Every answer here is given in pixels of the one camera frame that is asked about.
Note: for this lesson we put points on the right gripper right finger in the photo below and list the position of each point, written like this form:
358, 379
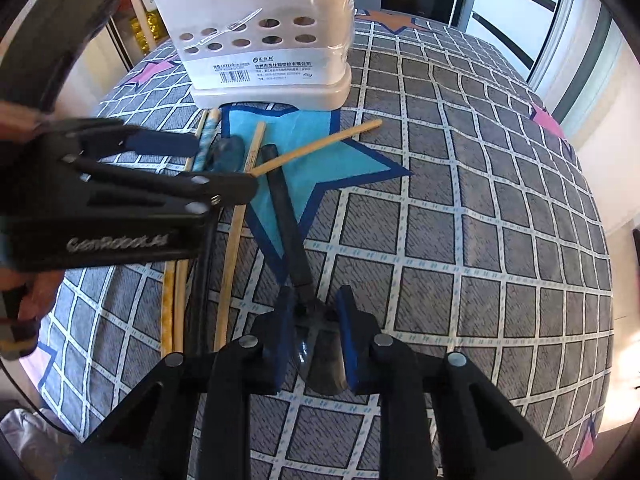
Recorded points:
357, 330

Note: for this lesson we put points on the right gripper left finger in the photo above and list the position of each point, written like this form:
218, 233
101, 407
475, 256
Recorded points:
275, 334

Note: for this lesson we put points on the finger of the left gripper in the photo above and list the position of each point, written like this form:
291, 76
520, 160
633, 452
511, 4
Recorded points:
162, 143
219, 188

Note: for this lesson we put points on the black plastic spoon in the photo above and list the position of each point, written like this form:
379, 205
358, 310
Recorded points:
226, 155
316, 337

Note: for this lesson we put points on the blue patterned wooden chopstick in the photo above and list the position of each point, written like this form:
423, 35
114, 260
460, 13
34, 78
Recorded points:
205, 132

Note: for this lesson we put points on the person's left hand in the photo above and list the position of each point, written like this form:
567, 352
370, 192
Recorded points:
26, 298

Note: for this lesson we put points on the grey checkered tablecloth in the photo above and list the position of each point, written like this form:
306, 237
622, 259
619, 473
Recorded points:
491, 246

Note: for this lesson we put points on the white plastic utensil caddy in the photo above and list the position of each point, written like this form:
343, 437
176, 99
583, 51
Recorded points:
292, 52

